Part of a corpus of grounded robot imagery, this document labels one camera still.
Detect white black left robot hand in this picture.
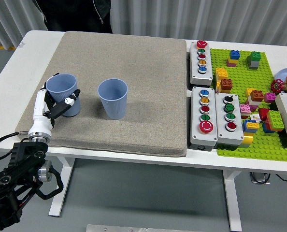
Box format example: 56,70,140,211
27,72,81,140

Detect blue ribbed plastic cup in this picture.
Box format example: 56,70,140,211
97,78,129,120
45,73,81,118

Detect white table leg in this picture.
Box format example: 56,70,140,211
222,169,243,232
48,156,74,218

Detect grey-brown fabric mat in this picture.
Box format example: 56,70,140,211
14,30,188,158

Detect person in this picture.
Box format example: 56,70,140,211
34,0,114,34

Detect grey box with emergency stop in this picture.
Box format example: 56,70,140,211
190,86,218,148

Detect grey five-button control box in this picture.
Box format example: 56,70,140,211
188,40,213,87

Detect brown toy brick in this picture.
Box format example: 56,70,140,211
250,90,264,102
220,78,233,91

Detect yellow round toy brick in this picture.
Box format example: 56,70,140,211
240,132,254,148

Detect blue and yellow brick stack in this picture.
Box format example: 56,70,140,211
242,119,260,133

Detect grey toy brick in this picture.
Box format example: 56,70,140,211
246,56,259,71

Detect red toy brick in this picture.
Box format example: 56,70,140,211
258,108,271,121

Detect grey power adapter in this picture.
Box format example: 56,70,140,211
249,172,271,185

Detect green studded baseplate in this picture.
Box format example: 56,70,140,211
210,47,287,162

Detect magenta toy brick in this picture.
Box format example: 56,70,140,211
264,92,277,103

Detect large green toy brick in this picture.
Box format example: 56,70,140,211
266,110,285,131

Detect red valve handwheel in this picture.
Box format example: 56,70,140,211
270,79,285,94

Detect light blue plate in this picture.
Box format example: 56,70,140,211
276,67,287,87

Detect grey box with selector switch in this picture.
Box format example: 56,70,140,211
215,92,245,147

